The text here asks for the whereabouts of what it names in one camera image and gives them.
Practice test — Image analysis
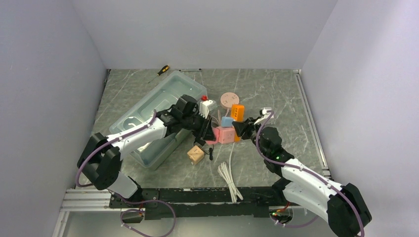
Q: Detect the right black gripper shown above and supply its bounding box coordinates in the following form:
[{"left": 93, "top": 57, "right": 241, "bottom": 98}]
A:
[{"left": 233, "top": 117, "right": 269, "bottom": 157}]

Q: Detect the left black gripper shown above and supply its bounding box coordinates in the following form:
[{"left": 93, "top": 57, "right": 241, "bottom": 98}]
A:
[{"left": 182, "top": 112, "right": 216, "bottom": 142}]

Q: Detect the black power adapter plug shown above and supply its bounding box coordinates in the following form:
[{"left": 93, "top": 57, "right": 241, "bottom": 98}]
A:
[{"left": 194, "top": 137, "right": 207, "bottom": 147}]

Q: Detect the dark pink plug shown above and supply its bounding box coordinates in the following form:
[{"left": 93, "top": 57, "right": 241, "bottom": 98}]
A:
[{"left": 205, "top": 127, "right": 219, "bottom": 145}]

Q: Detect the orange power strip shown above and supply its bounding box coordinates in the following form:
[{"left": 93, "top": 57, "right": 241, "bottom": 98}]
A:
[{"left": 230, "top": 104, "right": 245, "bottom": 122}]

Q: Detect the beige cube socket adapter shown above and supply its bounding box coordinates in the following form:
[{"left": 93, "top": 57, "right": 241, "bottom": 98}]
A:
[{"left": 187, "top": 145, "right": 205, "bottom": 165}]

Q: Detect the round pink power socket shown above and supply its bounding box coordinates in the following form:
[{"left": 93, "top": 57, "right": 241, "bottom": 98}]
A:
[{"left": 220, "top": 92, "right": 240, "bottom": 110}]

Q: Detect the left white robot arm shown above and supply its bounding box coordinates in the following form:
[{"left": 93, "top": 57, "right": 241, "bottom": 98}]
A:
[{"left": 75, "top": 95, "right": 216, "bottom": 207}]

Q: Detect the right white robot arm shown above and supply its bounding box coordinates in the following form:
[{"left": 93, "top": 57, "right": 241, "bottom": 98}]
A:
[{"left": 232, "top": 118, "right": 372, "bottom": 237}]

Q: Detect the pink square socket adapter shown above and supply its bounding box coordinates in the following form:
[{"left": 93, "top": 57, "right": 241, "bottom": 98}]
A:
[{"left": 218, "top": 127, "right": 235, "bottom": 144}]

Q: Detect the blue small adapter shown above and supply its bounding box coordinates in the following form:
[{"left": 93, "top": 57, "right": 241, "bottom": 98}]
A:
[{"left": 220, "top": 117, "right": 234, "bottom": 127}]

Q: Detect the clear plastic storage box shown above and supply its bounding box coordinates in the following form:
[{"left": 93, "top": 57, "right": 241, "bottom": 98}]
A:
[{"left": 109, "top": 70, "right": 210, "bottom": 171}]

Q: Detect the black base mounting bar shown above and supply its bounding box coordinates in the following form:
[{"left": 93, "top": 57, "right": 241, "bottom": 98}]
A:
[{"left": 109, "top": 186, "right": 288, "bottom": 220}]

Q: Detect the small orange black screwdriver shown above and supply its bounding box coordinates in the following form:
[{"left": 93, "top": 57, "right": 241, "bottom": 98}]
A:
[{"left": 148, "top": 65, "right": 170, "bottom": 83}]

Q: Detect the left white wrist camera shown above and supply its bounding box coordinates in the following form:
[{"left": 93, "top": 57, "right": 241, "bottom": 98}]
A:
[{"left": 199, "top": 95, "right": 217, "bottom": 119}]

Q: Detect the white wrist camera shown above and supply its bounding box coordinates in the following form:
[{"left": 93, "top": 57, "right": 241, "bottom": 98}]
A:
[
  {"left": 254, "top": 107, "right": 273, "bottom": 125},
  {"left": 199, "top": 95, "right": 217, "bottom": 119}
]

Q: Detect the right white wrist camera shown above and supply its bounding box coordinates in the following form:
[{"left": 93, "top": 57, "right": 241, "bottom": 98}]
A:
[{"left": 254, "top": 107, "right": 273, "bottom": 125}]

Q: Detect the white coiled cable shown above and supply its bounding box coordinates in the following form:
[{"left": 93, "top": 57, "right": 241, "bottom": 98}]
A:
[{"left": 217, "top": 142, "right": 244, "bottom": 203}]

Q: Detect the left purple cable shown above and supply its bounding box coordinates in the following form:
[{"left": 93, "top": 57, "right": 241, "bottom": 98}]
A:
[{"left": 75, "top": 109, "right": 158, "bottom": 188}]

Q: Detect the aluminium frame rail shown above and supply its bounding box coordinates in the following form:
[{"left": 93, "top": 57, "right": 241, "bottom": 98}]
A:
[{"left": 52, "top": 189, "right": 111, "bottom": 237}]

